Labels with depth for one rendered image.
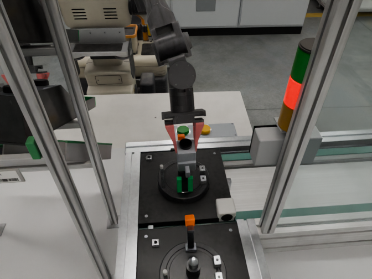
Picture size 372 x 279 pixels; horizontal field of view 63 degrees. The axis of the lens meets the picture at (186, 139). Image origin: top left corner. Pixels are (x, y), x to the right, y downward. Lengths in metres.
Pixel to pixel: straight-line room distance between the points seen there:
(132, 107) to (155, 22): 0.62
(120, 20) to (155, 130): 0.49
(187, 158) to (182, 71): 0.21
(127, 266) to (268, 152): 0.40
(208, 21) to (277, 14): 0.81
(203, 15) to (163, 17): 3.10
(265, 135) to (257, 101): 2.25
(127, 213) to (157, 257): 0.15
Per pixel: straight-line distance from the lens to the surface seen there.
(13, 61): 0.38
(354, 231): 0.89
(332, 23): 0.44
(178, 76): 0.62
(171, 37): 0.70
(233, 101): 1.31
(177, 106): 0.70
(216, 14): 3.83
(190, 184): 0.76
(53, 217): 0.98
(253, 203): 0.88
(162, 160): 0.89
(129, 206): 0.82
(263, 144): 0.58
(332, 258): 0.92
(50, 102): 0.56
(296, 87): 0.52
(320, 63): 0.47
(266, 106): 2.79
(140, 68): 1.76
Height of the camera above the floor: 1.62
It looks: 43 degrees down
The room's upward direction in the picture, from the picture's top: straight up
